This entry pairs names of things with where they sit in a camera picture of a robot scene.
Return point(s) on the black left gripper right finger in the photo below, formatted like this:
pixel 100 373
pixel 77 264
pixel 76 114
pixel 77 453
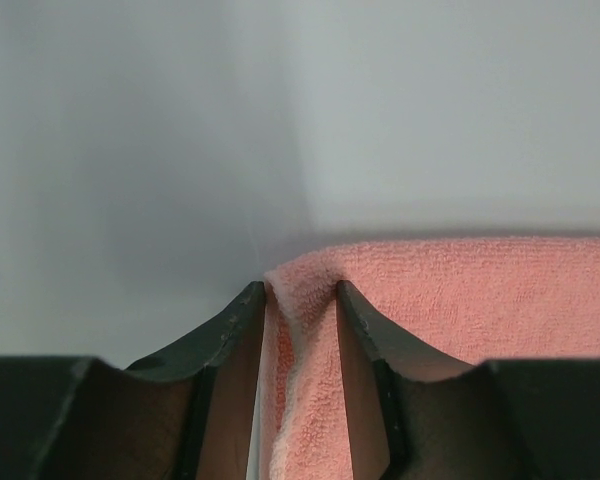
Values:
pixel 414 412

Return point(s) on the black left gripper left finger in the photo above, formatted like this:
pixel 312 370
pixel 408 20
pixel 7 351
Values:
pixel 182 412

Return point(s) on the pink towel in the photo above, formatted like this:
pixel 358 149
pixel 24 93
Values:
pixel 471 298

